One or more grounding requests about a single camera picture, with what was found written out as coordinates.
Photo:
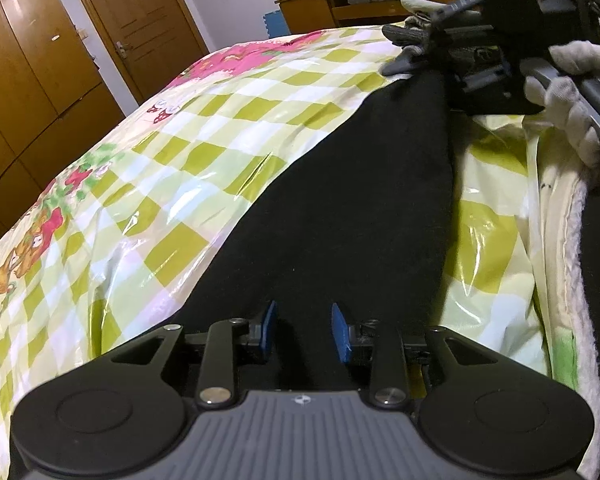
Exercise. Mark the brown wooden wardrobe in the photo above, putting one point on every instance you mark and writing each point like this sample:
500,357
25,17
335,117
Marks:
25,75

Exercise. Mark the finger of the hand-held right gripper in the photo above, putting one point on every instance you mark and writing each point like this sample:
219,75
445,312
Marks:
467,4
485,80

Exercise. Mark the checked cartoon printed blanket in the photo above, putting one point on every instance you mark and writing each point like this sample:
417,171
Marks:
105,220

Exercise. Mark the grey knit cloth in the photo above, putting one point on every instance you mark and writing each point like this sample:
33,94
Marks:
405,42

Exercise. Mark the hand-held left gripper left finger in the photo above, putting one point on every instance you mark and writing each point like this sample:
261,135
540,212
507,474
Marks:
269,332

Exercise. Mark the brown wooden door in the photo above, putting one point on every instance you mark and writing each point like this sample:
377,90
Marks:
140,25

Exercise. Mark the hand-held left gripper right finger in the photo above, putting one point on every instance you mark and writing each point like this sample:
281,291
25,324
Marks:
341,335

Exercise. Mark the wooden desk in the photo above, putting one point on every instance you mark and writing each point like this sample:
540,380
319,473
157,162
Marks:
310,7

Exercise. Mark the person's right hand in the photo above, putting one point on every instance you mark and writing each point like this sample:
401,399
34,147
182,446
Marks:
582,57

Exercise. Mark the blue foam mat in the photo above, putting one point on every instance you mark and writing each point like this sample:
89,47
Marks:
275,22

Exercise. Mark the black pants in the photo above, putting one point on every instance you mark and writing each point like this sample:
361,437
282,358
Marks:
340,220

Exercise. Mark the white fleece blanket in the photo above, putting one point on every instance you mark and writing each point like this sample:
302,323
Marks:
587,310

